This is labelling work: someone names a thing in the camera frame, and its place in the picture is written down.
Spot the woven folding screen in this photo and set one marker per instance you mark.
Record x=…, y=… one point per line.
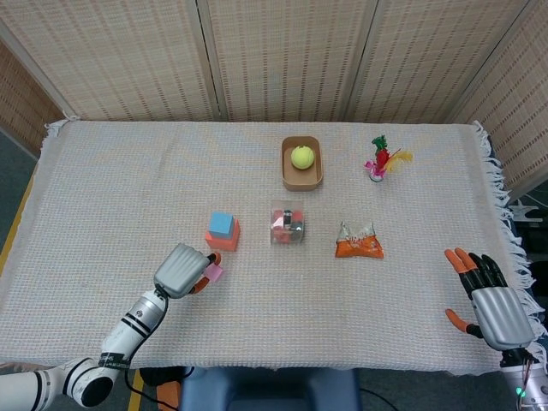
x=278, y=55

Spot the colourful feather shuttlecock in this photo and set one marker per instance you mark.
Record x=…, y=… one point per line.
x=382, y=158

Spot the beige woven tablecloth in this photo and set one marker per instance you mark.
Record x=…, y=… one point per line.
x=299, y=308

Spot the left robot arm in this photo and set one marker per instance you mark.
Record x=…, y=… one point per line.
x=132, y=321

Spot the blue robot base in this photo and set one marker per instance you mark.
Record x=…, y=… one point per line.
x=265, y=389

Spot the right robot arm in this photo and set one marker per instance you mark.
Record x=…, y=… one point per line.
x=535, y=389

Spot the small pink foam cube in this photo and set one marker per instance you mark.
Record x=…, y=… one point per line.
x=215, y=274

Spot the large orange foam cube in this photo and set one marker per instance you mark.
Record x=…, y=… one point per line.
x=222, y=245

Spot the right robot hand, orange fingertips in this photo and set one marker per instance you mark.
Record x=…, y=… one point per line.
x=501, y=317

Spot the orange snack bag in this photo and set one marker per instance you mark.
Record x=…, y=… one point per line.
x=359, y=250

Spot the yellow tennis ball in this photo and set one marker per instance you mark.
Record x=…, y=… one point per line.
x=303, y=157

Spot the blue foam cube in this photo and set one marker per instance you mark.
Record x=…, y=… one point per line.
x=220, y=225

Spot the clear plastic box of clips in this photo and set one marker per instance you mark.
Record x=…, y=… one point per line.
x=287, y=233

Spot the left robot hand, orange fingertips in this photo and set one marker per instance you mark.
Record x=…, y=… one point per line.
x=180, y=269

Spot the white stand base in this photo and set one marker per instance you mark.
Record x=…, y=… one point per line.
x=524, y=212

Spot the brown rounded tray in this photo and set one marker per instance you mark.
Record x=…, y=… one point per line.
x=301, y=182

